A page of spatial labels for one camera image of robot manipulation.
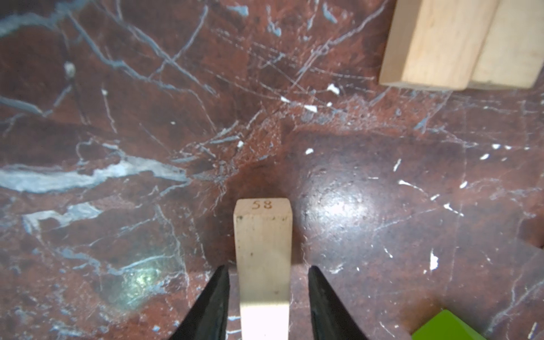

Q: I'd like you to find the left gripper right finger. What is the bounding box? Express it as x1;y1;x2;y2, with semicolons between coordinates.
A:
308;266;368;340

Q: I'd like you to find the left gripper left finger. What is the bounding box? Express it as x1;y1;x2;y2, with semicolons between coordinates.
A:
169;265;230;340

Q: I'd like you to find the plain wood block four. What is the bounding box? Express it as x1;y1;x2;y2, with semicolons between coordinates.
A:
233;198;293;339

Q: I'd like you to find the green block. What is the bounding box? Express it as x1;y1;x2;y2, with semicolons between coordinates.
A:
412;310;485;340

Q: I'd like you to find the plain wood block two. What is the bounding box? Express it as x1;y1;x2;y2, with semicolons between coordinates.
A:
379;0;498;91

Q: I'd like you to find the plain wood block one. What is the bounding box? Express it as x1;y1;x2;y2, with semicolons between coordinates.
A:
467;0;543;90

